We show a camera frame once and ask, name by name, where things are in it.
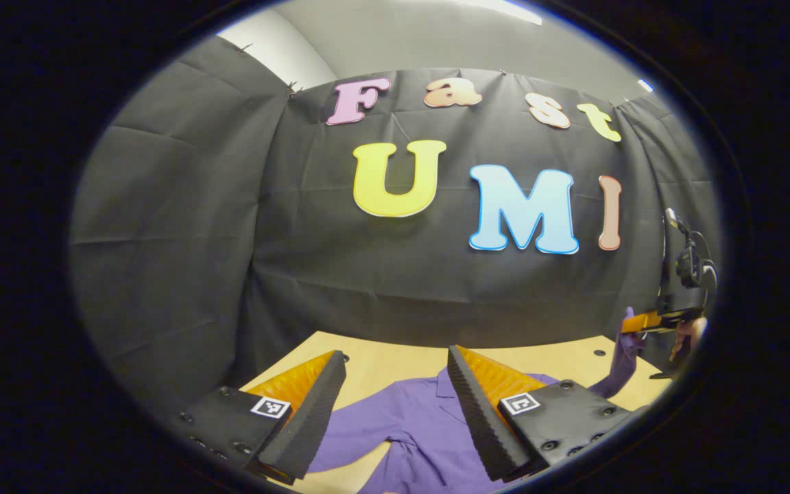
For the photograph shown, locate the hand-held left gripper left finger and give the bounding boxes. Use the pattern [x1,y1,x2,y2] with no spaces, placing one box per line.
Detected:
[162,350,348,484]

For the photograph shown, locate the black backdrop cloth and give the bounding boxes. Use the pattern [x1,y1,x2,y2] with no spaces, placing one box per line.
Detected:
[69,34,721,412]

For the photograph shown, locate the purple button shirt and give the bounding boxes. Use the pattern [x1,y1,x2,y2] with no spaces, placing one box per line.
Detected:
[306,307,646,494]

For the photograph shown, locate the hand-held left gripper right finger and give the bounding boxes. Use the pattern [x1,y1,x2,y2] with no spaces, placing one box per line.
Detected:
[446,345,643,482]

